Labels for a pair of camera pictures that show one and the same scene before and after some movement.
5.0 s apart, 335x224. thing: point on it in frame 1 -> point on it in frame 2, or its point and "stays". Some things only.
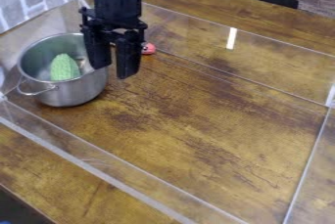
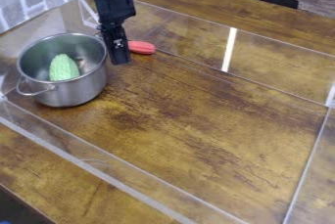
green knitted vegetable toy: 63,67 stays
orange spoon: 147,48 stays
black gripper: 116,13 -> 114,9
